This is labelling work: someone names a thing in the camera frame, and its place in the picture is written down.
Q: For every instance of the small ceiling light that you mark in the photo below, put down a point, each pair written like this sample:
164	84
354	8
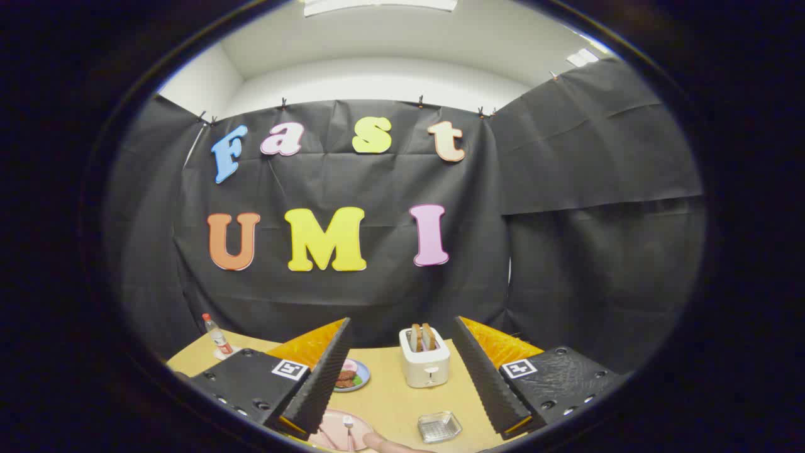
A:
582	57

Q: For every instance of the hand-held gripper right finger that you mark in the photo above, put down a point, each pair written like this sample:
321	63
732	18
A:
487	384

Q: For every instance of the small white dish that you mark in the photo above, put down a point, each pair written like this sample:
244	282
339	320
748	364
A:
234	351

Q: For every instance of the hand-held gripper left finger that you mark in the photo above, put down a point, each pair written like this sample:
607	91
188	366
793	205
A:
321	384

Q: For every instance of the pink plate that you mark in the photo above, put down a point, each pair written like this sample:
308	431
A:
363	434

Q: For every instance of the long ceiling light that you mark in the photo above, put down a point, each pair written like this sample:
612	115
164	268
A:
380	5

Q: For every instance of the pink ham slice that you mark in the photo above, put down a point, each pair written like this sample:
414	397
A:
349	365

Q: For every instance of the blue plate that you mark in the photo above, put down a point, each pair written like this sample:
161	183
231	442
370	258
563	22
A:
364	376

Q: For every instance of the toasted bread slice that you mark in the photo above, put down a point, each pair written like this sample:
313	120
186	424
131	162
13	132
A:
415	338
428	337

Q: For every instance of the white toaster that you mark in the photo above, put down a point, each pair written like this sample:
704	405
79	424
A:
427	365

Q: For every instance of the perforated metal tray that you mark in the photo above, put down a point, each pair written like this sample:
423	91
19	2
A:
440	428

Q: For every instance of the clear bottle with red label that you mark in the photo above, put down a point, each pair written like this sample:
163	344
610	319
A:
217	336

